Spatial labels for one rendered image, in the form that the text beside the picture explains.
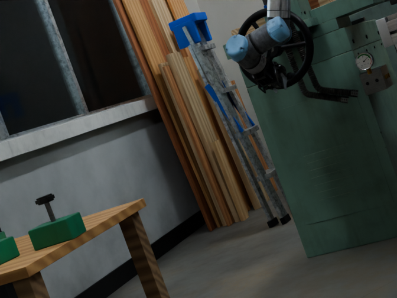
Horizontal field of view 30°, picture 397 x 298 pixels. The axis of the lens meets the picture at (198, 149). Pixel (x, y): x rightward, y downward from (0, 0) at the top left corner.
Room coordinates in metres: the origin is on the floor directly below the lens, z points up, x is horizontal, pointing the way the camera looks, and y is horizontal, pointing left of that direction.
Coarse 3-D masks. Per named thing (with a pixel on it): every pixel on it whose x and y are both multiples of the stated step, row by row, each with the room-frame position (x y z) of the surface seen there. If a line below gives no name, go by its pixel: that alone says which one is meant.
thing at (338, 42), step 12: (360, 24) 2.92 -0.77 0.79; (372, 24) 3.11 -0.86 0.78; (324, 36) 2.72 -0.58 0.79; (336, 36) 2.70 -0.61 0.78; (348, 36) 2.69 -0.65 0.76; (360, 36) 2.86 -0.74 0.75; (372, 36) 3.04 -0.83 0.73; (324, 48) 2.73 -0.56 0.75; (336, 48) 2.71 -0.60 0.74; (348, 48) 2.69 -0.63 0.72; (276, 60) 2.82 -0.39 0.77; (288, 60) 2.80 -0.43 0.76; (300, 60) 2.78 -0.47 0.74; (312, 60) 2.76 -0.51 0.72; (288, 72) 2.80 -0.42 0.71; (252, 84) 2.87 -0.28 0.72
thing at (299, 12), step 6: (294, 0) 2.65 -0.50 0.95; (300, 0) 2.68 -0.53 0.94; (306, 0) 2.74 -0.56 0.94; (294, 6) 2.66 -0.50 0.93; (300, 6) 2.66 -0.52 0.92; (306, 6) 2.72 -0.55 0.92; (294, 12) 2.66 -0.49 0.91; (300, 12) 2.65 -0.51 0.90; (306, 12) 2.70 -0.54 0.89; (306, 18) 2.67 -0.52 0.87
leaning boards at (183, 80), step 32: (128, 0) 4.35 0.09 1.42; (160, 0) 4.82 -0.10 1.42; (128, 32) 4.28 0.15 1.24; (160, 32) 4.63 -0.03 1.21; (160, 64) 4.28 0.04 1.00; (192, 64) 4.63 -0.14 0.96; (160, 96) 4.32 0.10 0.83; (192, 96) 4.30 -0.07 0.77; (192, 128) 4.24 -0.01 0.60; (224, 128) 4.44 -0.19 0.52; (192, 160) 4.29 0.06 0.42; (224, 160) 4.25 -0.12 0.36; (224, 192) 4.24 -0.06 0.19; (224, 224) 4.26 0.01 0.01
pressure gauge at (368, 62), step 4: (364, 52) 2.62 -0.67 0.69; (360, 56) 2.62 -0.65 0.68; (364, 56) 2.61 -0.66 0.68; (368, 56) 2.60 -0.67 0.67; (372, 56) 2.61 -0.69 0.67; (356, 60) 2.62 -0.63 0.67; (360, 60) 2.62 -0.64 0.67; (364, 60) 2.61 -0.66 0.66; (368, 60) 2.61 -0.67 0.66; (372, 60) 2.60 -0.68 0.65; (356, 64) 2.62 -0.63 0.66; (360, 64) 2.62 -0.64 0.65; (364, 64) 2.61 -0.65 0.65; (368, 64) 2.61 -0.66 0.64; (372, 64) 2.61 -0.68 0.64; (360, 68) 2.62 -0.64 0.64; (364, 68) 2.62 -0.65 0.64; (368, 68) 2.61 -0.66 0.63; (368, 72) 2.63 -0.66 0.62
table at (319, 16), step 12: (336, 0) 2.69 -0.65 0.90; (348, 0) 2.67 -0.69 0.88; (360, 0) 2.65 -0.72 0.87; (372, 0) 2.63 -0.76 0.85; (384, 0) 2.81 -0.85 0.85; (312, 12) 2.73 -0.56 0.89; (324, 12) 2.71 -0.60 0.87; (336, 12) 2.69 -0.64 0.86; (348, 12) 2.67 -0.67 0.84; (312, 24) 2.64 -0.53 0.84
